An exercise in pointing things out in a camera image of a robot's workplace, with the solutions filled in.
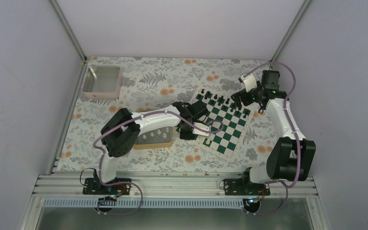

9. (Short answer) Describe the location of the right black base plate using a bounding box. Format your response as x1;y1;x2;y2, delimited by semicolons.
223;178;271;196

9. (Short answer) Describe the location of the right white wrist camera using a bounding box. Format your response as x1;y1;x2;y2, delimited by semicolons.
238;73;257;92

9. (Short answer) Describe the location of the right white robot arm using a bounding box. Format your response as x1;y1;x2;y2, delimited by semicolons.
231;70;316;195

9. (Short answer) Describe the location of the black knight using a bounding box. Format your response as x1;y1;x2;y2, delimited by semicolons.
205;91;212;98

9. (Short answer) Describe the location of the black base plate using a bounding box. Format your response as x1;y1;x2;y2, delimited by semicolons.
223;178;271;196
82;178;131;196

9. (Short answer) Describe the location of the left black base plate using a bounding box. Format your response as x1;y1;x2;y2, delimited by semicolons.
82;178;131;196

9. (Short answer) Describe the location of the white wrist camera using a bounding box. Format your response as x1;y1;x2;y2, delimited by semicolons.
238;73;257;92
192;122;211;137

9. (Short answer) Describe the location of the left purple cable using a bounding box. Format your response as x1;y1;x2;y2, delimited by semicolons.
92;109;225;216

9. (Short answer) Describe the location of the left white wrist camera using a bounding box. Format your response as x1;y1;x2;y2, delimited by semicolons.
192;122;211;137

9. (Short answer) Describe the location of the floral table cloth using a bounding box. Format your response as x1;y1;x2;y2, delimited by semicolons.
55;57;277;173

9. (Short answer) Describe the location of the yellow rimmed metal tray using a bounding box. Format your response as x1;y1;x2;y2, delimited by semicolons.
133;127;173;150

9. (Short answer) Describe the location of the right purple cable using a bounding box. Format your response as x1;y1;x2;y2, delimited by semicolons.
241;62;302;217

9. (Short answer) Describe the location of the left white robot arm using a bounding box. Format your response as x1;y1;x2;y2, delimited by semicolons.
93;102;212;194

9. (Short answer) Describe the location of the aluminium mounting rail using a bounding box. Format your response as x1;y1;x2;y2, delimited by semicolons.
31;172;319;199

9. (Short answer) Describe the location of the pink rimmed metal tray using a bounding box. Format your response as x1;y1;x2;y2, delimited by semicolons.
82;66;123;99

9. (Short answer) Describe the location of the green white chess board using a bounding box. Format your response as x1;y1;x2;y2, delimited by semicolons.
190;87;252;161

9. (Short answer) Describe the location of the purple cable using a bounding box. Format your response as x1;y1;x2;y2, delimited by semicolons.
241;62;302;217
92;109;225;216

